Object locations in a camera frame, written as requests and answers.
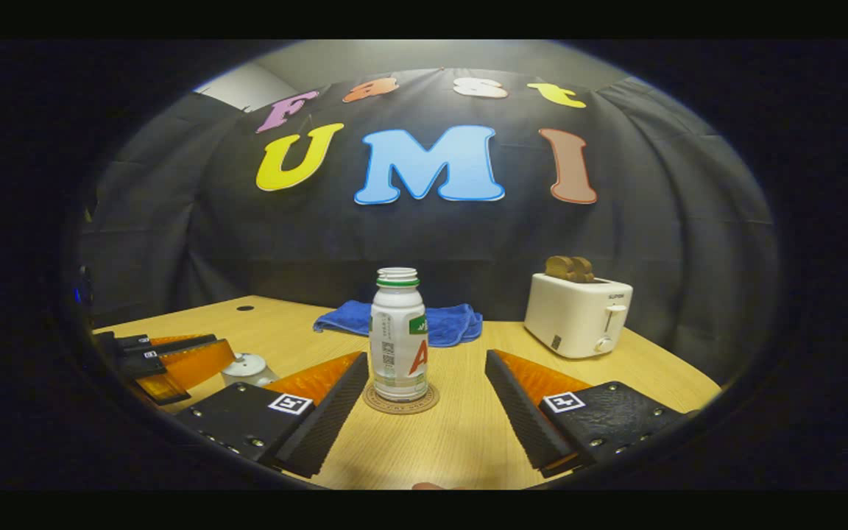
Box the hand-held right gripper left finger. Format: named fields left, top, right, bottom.
left=174, top=351, right=370, bottom=479

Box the blue folded towel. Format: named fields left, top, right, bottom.
left=313, top=300, right=484, bottom=348

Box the white toaster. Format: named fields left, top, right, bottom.
left=523, top=272, right=634, bottom=360

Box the round brown coaster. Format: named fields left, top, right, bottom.
left=362, top=379, right=441, bottom=415

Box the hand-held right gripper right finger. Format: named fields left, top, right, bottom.
left=484, top=349, right=690, bottom=478

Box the white plastic water bottle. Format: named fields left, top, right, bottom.
left=369, top=267, right=429, bottom=402

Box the white ceramic teacup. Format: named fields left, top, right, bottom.
left=219, top=367, right=280, bottom=389

